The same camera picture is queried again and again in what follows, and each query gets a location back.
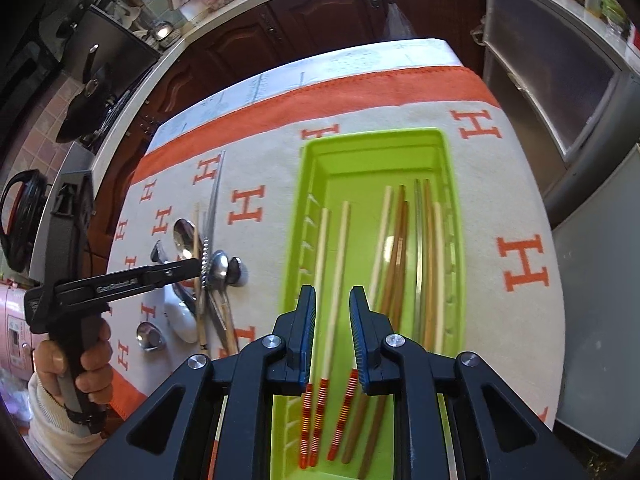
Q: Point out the steel chopstick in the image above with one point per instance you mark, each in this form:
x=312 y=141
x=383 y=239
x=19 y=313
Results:
x=209 y=228

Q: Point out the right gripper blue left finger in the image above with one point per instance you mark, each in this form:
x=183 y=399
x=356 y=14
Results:
x=275 y=365

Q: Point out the small steel spoon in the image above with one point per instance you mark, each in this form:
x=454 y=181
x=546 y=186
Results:
x=149 y=337

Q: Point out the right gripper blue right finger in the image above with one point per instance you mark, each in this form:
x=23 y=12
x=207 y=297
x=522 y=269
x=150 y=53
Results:
x=392 y=365

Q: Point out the grey cabinet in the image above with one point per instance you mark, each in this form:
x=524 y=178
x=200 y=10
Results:
x=582 y=82

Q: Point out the white ceramic soup spoon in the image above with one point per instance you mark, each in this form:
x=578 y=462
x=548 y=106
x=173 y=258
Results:
x=182 y=321

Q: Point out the black wok on stove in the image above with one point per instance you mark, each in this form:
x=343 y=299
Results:
x=87 y=110

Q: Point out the orange beige H-pattern cloth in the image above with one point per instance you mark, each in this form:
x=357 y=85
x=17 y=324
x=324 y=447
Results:
x=514 y=311

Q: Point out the grey refrigerator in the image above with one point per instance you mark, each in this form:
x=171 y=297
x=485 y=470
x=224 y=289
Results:
x=598 y=255

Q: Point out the long steel spoon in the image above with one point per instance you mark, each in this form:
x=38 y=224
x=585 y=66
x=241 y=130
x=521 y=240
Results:
x=237 y=273

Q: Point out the green plastic utensil tray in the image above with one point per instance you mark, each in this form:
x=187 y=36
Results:
x=431 y=298

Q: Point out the steel fork white handle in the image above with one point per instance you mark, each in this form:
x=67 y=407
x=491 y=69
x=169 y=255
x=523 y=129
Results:
x=158 y=254

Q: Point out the white red-striped chopstick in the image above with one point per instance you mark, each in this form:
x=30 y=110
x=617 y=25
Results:
x=329 y=343
x=308 y=396

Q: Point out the bamboo chopstick red end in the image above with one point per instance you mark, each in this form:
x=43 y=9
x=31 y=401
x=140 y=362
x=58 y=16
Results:
x=350 y=391

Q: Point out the wooden-handled steel spoon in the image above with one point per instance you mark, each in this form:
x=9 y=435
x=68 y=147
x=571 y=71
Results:
x=183 y=234

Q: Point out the person's left hand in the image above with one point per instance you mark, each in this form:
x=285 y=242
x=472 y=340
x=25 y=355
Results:
x=97 y=378

